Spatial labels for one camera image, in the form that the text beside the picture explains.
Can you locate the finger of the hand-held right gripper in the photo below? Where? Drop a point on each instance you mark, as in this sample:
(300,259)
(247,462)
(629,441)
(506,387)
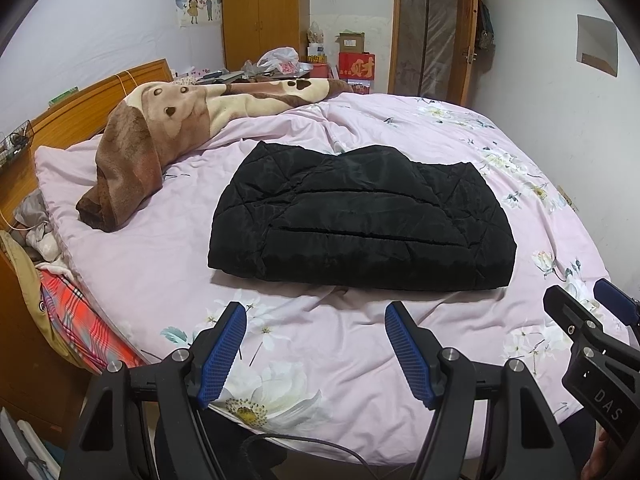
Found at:
(572,312)
(617,300)

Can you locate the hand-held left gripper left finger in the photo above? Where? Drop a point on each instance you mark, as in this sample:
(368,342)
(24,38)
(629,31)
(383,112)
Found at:
(222,355)

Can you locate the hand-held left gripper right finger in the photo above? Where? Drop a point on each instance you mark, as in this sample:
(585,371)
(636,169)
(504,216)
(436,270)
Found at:
(407,355)

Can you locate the black puffer jacket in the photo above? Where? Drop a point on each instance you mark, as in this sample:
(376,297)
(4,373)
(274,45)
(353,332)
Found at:
(360,220)

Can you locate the pile of pale clothes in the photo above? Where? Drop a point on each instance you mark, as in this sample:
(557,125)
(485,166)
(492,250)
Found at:
(35,220)

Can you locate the person's right hand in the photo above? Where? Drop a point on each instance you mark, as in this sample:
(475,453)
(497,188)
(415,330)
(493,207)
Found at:
(600,457)

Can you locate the pink floral duvet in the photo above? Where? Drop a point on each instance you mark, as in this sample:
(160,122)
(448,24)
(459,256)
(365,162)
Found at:
(175,260)

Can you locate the red plaid cloth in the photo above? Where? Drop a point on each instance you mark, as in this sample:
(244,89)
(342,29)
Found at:
(85,325)

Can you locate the tan cloth bag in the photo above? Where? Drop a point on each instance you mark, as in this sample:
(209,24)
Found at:
(25,280)

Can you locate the brown dog print blanket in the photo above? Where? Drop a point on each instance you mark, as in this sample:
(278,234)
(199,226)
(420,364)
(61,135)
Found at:
(135,160)

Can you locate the wooden headboard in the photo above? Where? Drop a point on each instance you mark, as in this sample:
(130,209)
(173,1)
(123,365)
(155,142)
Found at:
(75,110)

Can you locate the red gift box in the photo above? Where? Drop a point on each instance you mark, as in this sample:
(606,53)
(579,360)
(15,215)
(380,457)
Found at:
(356,67)

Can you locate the pink storage box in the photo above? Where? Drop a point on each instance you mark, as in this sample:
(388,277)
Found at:
(318,70)

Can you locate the hanging bags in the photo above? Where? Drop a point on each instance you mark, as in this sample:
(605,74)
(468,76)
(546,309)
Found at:
(485,25)

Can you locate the white plastic bag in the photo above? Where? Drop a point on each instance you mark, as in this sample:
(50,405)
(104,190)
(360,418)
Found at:
(280,60)

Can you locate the wooden door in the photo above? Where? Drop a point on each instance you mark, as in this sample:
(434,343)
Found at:
(430,35)

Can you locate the white carton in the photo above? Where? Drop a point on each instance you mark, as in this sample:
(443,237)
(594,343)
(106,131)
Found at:
(316,53)

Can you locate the cardboard box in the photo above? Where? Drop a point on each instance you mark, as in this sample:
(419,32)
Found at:
(350,42)

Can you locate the wooden door leaf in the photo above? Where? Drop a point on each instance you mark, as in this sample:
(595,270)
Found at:
(470,10)

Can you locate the clear snack bag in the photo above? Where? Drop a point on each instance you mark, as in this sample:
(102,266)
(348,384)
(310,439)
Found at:
(316,34)

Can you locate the wooden wardrobe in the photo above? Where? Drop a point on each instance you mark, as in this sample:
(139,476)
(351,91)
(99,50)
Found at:
(265,15)

